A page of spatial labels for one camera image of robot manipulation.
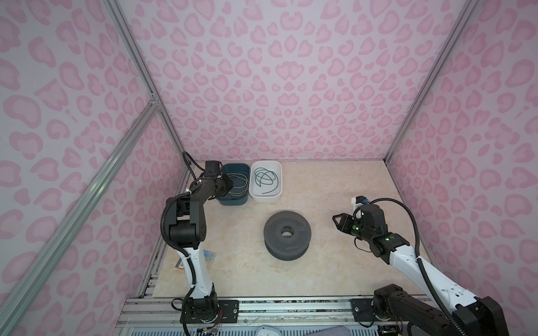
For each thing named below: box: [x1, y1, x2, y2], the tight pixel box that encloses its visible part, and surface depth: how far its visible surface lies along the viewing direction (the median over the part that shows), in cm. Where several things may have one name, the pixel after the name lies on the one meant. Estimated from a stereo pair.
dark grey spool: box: [263, 210, 312, 262], surface depth 88 cm
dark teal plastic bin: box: [217, 162, 251, 206], surface depth 110 cm
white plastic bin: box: [248, 160, 284, 203], surface depth 112 cm
